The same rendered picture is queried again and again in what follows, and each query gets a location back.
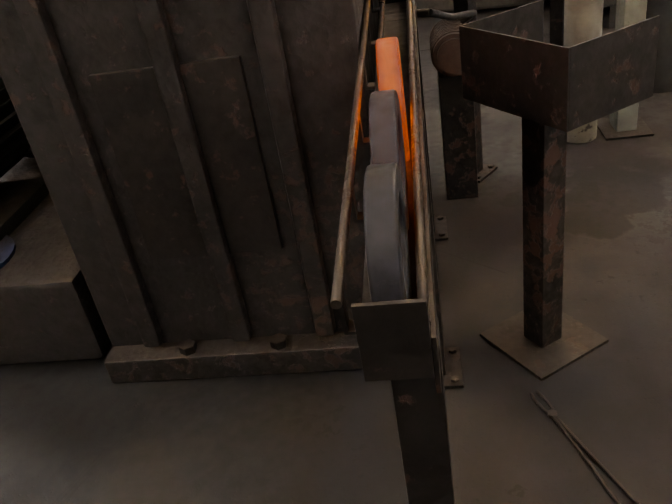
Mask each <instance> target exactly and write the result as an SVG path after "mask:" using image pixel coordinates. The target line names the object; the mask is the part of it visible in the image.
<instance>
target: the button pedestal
mask: <svg viewBox="0 0 672 504"><path fill-rule="evenodd" d="M646 10H647V0H617V3H616V20H615V31H616V30H618V29H621V28H624V27H627V26H630V25H632V24H635V23H638V22H641V21H644V20H646ZM638 106H639V102H638V103H635V104H633V105H631V106H628V107H626V108H623V109H621V110H619V111H616V112H614V113H612V114H610V117H608V118H600V119H598V120H597V127H598V129H599V131H600V132H601V134H602V135H603V137H604V138H605V140H606V141H608V140H618V139H628V138H637V137H647V136H654V133H653V132H652V131H651V129H650V128H649V127H648V126H647V124H646V123H645V122H644V121H643V120H642V118H641V117H640V116H639V115H638Z"/></svg>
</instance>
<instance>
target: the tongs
mask: <svg viewBox="0 0 672 504"><path fill-rule="evenodd" d="M536 393H537V394H538V395H539V396H540V397H541V398H542V399H543V400H544V401H545V402H546V404H547V405H548V406H549V408H550V410H546V409H545V408H544V407H543V406H542V405H541V403H540V402H539V401H538V400H537V399H536V397H535V396H534V394H533V393H532V392H531V393H530V395H531V397H532V398H533V400H534V402H535V403H536V404H537V405H538V406H539V407H540V408H541V409H542V411H543V412H545V413H547V416H548V417H549V418H551V419H553V420H554V421H555V422H556V424H557V425H558V426H559V428H560V429H561V430H562V432H563V433H564V434H565V435H566V437H567V438H568V439H569V441H570V442H571V443H572V445H573V446H574V447H575V449H576V450H577V451H578V453H579V454H580V455H581V457H582V458H583V459H584V461H585V462H586V463H587V464H588V466H589V467H590V468H591V470H592V471H593V473H594V474H595V475H596V477H597V478H598V479H599V481H600V482H601V483H602V485H603V486H604V488H605V489H606V490H607V492H608V493H609V494H610V496H611V497H612V498H613V500H614V501H615V503H616V504H621V503H620V501H619V500H618V499H617V497H616V496H615V495H614V493H613V492H612V491H611V489H610V488H609V487H608V485H607V484H606V483H605V481H604V480H603V478H602V477H601V476H600V474H599V473H598V472H597V470H596V469H595V468H594V466H593V465H592V464H591V462H590V461H589V460H588V458H587V457H586V456H585V455H584V453H583V452H582V451H581V449H580V448H579V447H578V445H577V444H576V443H575V442H574V440H573V439H572V438H571V436H572V437H573V438H574V439H575V441H576V442H577V443H578V444H579V445H580V446H581V447H582V448H583V449H584V450H585V451H586V452H587V454H588V455H589V456H590V457H591V458H592V459H593V460H594V461H595V462H596V463H597V464H598V465H599V467H600V468H601V469H602V470H603V471H604V472H605V473H606V474H607V475H608V476H609V477H610V478H611V479H612V480H613V481H614V482H615V483H616V484H617V485H618V486H619V488H620V489H621V490H622V491H623V492H624V493H625V494H626V495H627V496H628V497H629V498H630V499H631V500H632V501H633V502H634V503H635V504H640V503H639V502H638V501H637V500H636V499H635V498H634V497H633V496H632V494H631V493H630V492H629V491H628V490H627V489H626V488H625V487H624V486H623V485H622V484H621V483H620V482H619V481H618V480H617V479H616V478H615V477H614V476H613V475H612V474H611V473H610V472H609V471H608V469H607V468H606V467H605V466H604V465H603V464H602V463H601V462H600V461H599V460H598V459H597V458H596V457H595V456H594V455H593V454H592V452H591V451H590V450H589V449H588V448H587V447H586V446H585V445H584V444H583V443H582V442H581V441H580V440H579V439H578V437H577V436H576V435H575V434H574V433H573V432H572V431H571V430H570V429H569V428H568V427H567V426H566V425H565V423H564V422H563V421H562V420H561V419H560V418H559V417H558V416H557V411H556V410H554V408H553V406H552V405H551V404H550V402H549V401H548V400H547V398H546V397H545V396H544V395H543V394H542V393H541V392H540V391H539V390H537V391H536ZM568 433H569V434H570V435H571V436H570V435H569V434H568Z"/></svg>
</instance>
